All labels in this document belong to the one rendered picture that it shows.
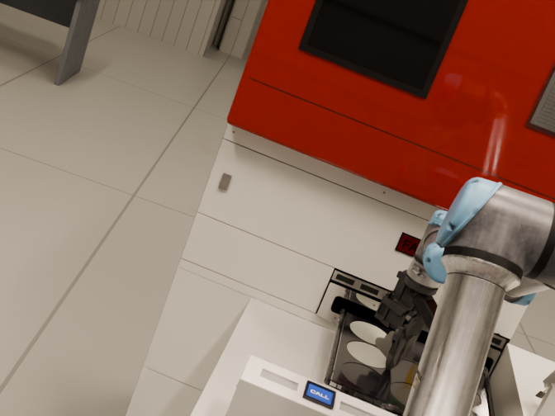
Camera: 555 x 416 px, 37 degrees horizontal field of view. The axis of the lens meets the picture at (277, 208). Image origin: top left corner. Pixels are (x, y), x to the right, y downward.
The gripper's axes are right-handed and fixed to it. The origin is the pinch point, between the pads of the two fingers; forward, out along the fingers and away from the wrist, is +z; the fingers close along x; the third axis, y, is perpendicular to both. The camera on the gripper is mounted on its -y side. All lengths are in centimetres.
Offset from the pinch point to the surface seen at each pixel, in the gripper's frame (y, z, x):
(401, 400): -8.0, 1.4, 7.3
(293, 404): -4.5, -4.0, 41.5
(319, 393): -4.9, -5.2, 35.4
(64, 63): 427, 74, -220
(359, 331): 13.9, 1.3, -6.6
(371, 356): 5.4, 1.2, 0.3
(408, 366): -0.2, 1.4, -7.2
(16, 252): 202, 91, -52
